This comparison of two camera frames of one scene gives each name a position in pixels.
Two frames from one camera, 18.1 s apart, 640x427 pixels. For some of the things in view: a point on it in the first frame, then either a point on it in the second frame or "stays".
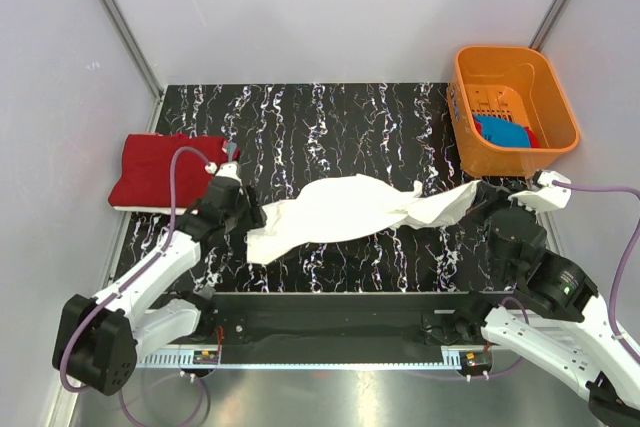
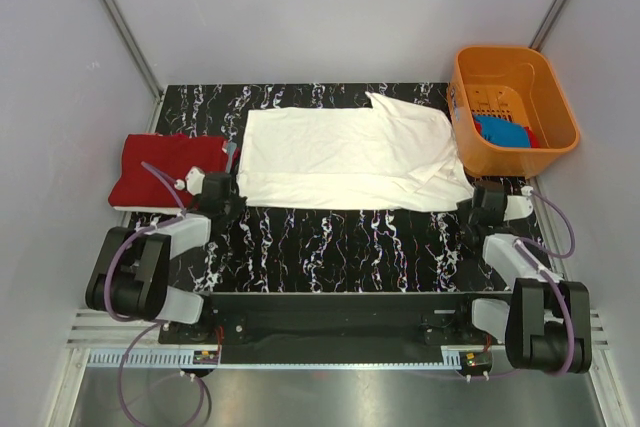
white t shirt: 346,208 → 392,154
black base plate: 347,318 stays
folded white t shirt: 150,210 stays
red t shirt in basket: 534,142 stays
